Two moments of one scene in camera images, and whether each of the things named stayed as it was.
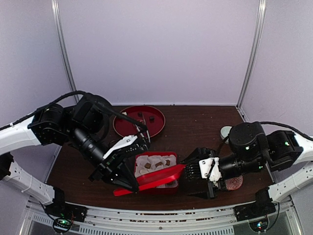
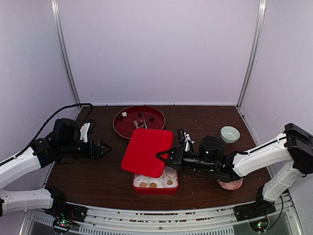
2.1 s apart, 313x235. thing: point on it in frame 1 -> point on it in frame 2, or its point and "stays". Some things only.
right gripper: x=202 y=153 -> x=177 y=153
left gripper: x=109 y=166 -> x=96 y=153
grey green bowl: x=224 y=132 stays
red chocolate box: x=146 y=162 -> x=167 y=183
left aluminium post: x=56 y=7 stays
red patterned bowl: x=234 y=183 stays
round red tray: x=154 y=119 stays
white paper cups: x=145 y=163 -> x=168 y=179
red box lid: x=148 y=180 -> x=141 y=157
